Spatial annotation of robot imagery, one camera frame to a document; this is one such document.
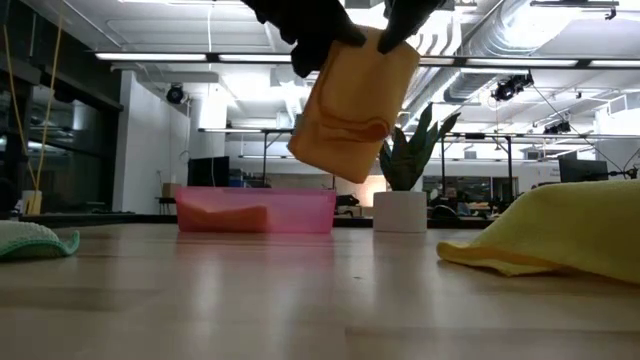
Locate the bright yellow ribbed towel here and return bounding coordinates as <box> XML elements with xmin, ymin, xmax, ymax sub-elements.
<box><xmin>436</xmin><ymin>179</ymin><xmax>640</xmax><ymax>285</ymax></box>

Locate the pink plastic bin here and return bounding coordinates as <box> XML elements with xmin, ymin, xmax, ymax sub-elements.
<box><xmin>174</xmin><ymin>186</ymin><xmax>338</xmax><ymax>235</ymax></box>

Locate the black aluminium table frame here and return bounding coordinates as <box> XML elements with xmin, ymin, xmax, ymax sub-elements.
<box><xmin>19</xmin><ymin>213</ymin><xmax>496</xmax><ymax>230</ymax></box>

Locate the black computer monitor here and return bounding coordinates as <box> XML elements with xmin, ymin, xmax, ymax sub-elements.
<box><xmin>558</xmin><ymin>158</ymin><xmax>610</xmax><ymax>184</ymax></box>
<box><xmin>187</xmin><ymin>156</ymin><xmax>231</xmax><ymax>188</ymax></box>

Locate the green snake plant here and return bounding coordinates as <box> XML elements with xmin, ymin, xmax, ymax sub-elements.
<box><xmin>378</xmin><ymin>103</ymin><xmax>461</xmax><ymax>193</ymax></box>

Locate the white plant pot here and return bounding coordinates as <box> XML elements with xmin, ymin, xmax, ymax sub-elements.
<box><xmin>372</xmin><ymin>190</ymin><xmax>429</xmax><ymax>234</ymax></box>

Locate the green microfiber towel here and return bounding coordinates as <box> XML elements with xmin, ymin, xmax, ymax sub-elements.
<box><xmin>0</xmin><ymin>219</ymin><xmax>81</xmax><ymax>261</ymax></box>

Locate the long ceiling light strip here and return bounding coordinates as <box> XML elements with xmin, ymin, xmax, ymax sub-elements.
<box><xmin>94</xmin><ymin>52</ymin><xmax>640</xmax><ymax>69</ymax></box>

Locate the black background table frame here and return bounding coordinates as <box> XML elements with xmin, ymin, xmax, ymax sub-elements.
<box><xmin>439</xmin><ymin>132</ymin><xmax>514</xmax><ymax>191</ymax></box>
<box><xmin>259</xmin><ymin>128</ymin><xmax>337</xmax><ymax>190</ymax></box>

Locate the orange microfiber towel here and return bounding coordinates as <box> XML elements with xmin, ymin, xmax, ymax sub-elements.
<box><xmin>287</xmin><ymin>27</ymin><xmax>421</xmax><ymax>185</ymax></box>

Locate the small white container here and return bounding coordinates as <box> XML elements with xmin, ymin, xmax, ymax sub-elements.
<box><xmin>22</xmin><ymin>189</ymin><xmax>44</xmax><ymax>216</ymax></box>

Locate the thin yellow cord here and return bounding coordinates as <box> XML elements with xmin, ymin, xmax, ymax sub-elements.
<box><xmin>2</xmin><ymin>14</ymin><xmax>64</xmax><ymax>201</ymax></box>

